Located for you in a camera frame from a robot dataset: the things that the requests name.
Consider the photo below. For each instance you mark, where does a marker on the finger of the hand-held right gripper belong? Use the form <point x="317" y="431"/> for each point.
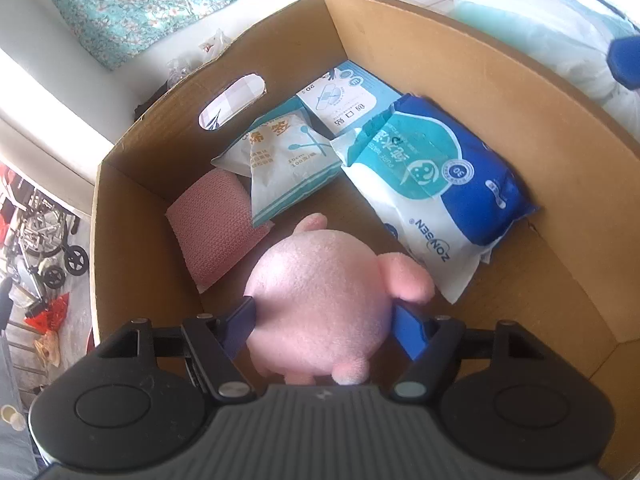
<point x="625" y="60"/>

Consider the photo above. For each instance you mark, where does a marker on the blue white face mask box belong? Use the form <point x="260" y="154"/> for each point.
<point x="345" y="100"/>

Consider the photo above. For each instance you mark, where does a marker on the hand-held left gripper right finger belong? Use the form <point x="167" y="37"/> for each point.
<point x="407" y="327"/>

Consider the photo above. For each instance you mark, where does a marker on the clear plastic bag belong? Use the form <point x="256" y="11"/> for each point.
<point x="181" y="70"/>

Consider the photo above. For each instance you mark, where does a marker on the small white cup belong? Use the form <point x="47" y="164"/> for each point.
<point x="10" y="415"/>

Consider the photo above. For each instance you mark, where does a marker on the red plastic bag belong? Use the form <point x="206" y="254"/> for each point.
<point x="47" y="315"/>

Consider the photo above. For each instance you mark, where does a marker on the brown cardboard box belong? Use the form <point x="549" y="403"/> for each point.
<point x="440" y="60"/>

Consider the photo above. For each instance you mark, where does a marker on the dark cloth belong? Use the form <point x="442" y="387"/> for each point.
<point x="150" y="105"/>

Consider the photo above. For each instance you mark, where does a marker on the white cotton swab bag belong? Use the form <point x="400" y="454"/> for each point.
<point x="280" y="165"/>

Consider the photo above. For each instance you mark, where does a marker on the blue white wipes pack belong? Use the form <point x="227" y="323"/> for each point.
<point x="430" y="185"/>

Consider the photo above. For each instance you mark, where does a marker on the pink mesh scouring cloth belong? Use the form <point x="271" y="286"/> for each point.
<point x="215" y="230"/>

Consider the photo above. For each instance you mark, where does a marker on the teal floral wall cloth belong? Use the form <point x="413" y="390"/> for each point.
<point x="140" y="5"/>

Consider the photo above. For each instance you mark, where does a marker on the wheelchair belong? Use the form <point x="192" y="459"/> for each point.
<point x="45" y="230"/>

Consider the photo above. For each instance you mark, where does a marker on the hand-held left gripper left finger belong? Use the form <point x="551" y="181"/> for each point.
<point x="242" y="322"/>

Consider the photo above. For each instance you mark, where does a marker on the dark red basin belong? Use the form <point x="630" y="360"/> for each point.
<point x="90" y="342"/>

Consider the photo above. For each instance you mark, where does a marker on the pink plush toy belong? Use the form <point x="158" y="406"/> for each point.
<point x="320" y="300"/>

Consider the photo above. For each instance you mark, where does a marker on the light blue plastic bag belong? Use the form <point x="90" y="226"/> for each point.
<point x="525" y="25"/>

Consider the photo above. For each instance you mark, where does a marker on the white bag with red print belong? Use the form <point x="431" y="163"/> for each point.
<point x="215" y="42"/>

